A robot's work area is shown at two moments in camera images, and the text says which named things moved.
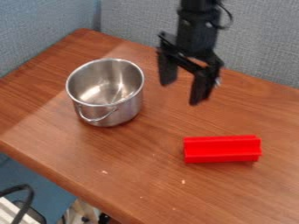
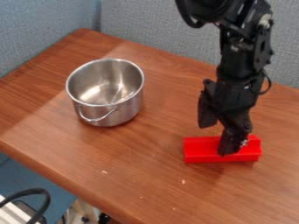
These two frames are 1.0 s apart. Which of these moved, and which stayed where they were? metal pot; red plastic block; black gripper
Moved: black gripper
Stayed: red plastic block; metal pot
